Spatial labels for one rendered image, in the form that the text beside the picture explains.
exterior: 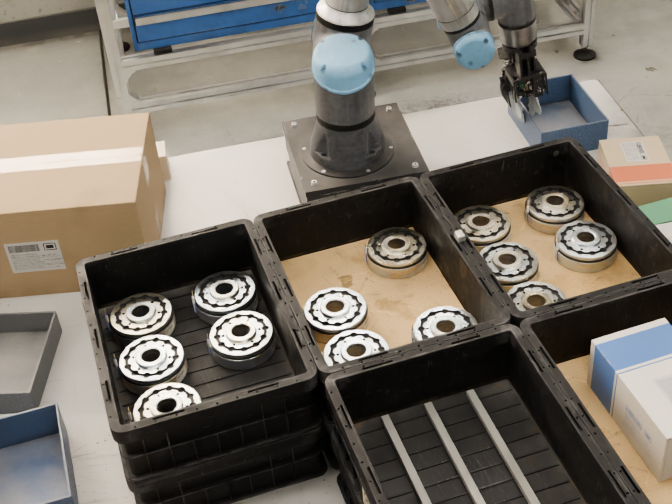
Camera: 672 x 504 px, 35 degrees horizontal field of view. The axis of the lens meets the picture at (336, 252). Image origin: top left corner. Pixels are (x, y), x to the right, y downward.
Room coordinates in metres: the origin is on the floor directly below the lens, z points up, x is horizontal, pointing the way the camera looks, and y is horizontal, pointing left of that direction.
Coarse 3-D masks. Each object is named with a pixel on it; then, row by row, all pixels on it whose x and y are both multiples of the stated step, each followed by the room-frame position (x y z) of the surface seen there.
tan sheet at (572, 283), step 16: (512, 208) 1.53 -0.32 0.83; (512, 224) 1.49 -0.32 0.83; (528, 224) 1.48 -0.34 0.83; (512, 240) 1.44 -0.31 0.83; (528, 240) 1.44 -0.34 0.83; (544, 240) 1.44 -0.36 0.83; (544, 256) 1.39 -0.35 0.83; (544, 272) 1.35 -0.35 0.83; (560, 272) 1.35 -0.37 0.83; (576, 272) 1.35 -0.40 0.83; (608, 272) 1.34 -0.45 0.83; (624, 272) 1.33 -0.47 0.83; (560, 288) 1.31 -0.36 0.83; (576, 288) 1.31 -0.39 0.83; (592, 288) 1.30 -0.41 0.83
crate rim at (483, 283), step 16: (352, 192) 1.49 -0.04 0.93; (368, 192) 1.49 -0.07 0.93; (288, 208) 1.46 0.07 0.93; (304, 208) 1.46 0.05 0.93; (432, 208) 1.45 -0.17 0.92; (256, 224) 1.43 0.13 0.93; (448, 224) 1.38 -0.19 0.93; (272, 256) 1.34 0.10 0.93; (464, 256) 1.30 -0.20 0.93; (480, 272) 1.26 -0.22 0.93; (288, 288) 1.28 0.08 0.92; (496, 304) 1.18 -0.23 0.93; (304, 320) 1.18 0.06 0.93; (496, 320) 1.15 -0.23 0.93; (304, 336) 1.15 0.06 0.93; (448, 336) 1.12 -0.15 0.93; (320, 352) 1.11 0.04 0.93; (384, 352) 1.10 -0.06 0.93; (400, 352) 1.10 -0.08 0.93; (320, 368) 1.08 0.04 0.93; (336, 368) 1.08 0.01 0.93
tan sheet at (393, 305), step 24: (360, 240) 1.48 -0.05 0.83; (288, 264) 1.44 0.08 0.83; (312, 264) 1.43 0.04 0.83; (336, 264) 1.42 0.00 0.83; (360, 264) 1.42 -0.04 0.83; (432, 264) 1.40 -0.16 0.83; (312, 288) 1.37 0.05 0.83; (360, 288) 1.36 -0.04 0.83; (384, 288) 1.35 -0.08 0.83; (408, 288) 1.35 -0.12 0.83; (432, 288) 1.34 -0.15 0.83; (384, 312) 1.29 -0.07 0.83; (408, 312) 1.29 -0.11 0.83; (384, 336) 1.24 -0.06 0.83; (408, 336) 1.23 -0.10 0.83
